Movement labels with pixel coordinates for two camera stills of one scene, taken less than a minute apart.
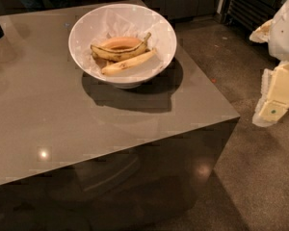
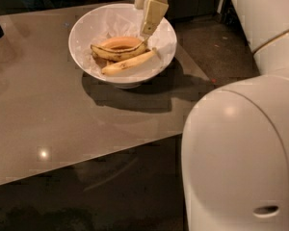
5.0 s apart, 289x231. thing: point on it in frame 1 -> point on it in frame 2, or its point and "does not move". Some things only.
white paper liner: (125, 22) does not move
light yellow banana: (128, 64) does not move
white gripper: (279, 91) -> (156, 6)
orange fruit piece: (120, 43) does not move
